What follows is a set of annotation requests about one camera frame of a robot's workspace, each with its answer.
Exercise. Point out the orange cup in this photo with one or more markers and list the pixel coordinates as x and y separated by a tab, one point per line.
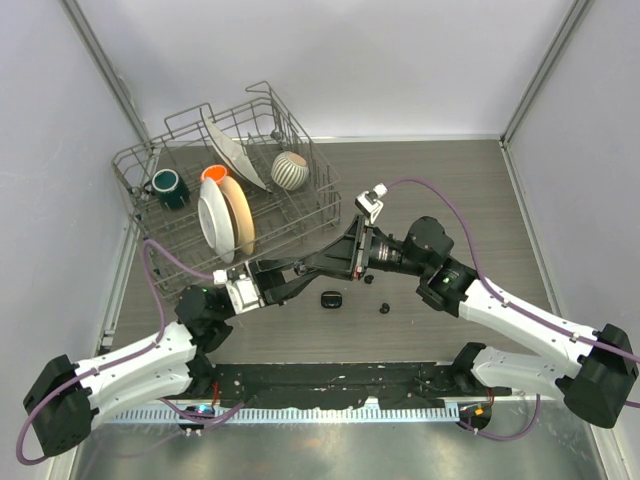
216	173

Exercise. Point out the striped ceramic bowl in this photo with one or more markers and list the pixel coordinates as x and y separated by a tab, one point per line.
290	171

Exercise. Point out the grey wire dish rack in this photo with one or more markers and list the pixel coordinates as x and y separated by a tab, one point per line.
264	127

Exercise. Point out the grey tilted plate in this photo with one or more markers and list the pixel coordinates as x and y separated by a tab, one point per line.
232	153

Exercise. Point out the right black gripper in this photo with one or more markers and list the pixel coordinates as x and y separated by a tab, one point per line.
348	257

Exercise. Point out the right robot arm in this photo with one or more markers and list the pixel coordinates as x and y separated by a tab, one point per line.
590	370

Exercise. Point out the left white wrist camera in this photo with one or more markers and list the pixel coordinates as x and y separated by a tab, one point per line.
242	290

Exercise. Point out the white slotted cable duct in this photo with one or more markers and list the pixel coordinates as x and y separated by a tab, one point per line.
370	412

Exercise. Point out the dark green mug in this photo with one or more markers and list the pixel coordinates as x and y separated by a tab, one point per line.
169	188

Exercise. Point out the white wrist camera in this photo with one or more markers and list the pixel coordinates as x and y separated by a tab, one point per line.
242	290
370	204

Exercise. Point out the dusty black oval case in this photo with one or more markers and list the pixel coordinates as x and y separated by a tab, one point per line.
301	269

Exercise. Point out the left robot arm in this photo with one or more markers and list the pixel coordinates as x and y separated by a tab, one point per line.
68	400

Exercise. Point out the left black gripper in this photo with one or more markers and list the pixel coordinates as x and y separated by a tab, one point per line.
271	286

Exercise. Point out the glossy black charging case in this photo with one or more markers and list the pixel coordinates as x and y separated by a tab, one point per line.
331	300

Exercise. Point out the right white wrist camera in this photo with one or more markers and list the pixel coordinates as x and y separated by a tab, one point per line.
370	204

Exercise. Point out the beige round plate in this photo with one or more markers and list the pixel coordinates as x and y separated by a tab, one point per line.
242	218

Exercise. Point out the white round plate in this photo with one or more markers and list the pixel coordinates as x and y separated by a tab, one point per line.
215	221

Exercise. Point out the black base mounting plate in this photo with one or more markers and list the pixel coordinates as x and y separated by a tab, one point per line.
338	386

